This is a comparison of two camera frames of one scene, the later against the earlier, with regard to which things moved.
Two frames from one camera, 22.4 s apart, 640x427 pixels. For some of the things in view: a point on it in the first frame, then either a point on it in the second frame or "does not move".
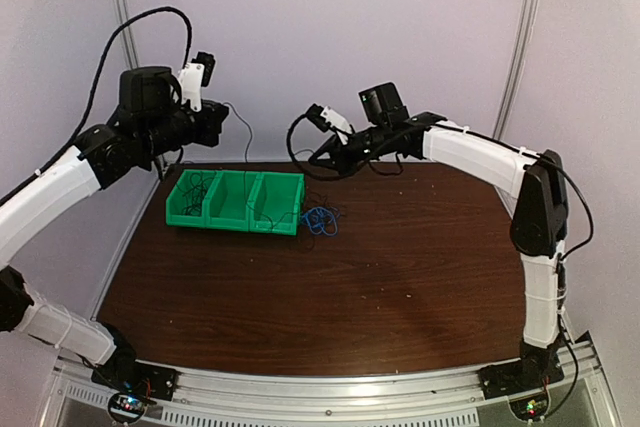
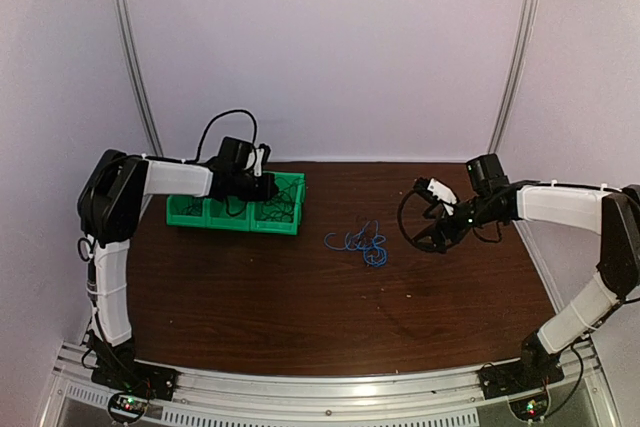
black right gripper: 340,160 → 441,245
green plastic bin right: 276,201 does not move
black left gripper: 214,114 → 266,193
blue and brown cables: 321,220 → 367,240
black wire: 251,207 → 281,207
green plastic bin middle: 225,203 does not move
